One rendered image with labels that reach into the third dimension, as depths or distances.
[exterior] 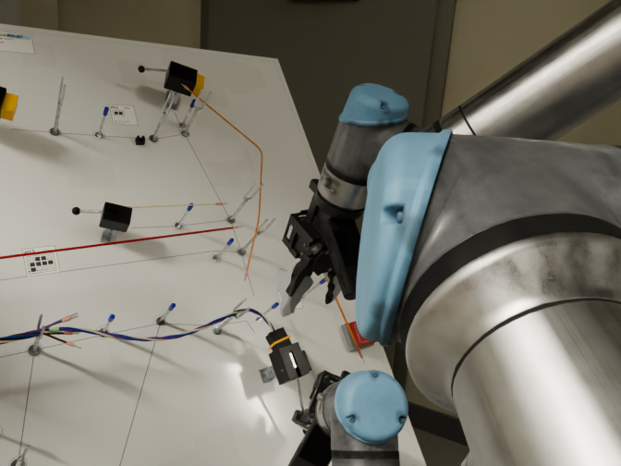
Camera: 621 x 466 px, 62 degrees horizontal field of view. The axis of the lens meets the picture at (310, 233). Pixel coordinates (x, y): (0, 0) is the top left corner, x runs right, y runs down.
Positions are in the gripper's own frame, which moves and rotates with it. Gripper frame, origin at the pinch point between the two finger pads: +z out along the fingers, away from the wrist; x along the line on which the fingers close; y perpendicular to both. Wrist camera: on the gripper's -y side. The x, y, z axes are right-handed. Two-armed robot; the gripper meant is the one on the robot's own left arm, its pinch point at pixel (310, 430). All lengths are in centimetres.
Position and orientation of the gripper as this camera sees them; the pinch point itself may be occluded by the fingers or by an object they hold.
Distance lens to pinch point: 91.8
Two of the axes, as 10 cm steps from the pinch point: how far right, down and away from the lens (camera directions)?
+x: -9.0, -4.3, 0.0
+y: 3.9, -8.3, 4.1
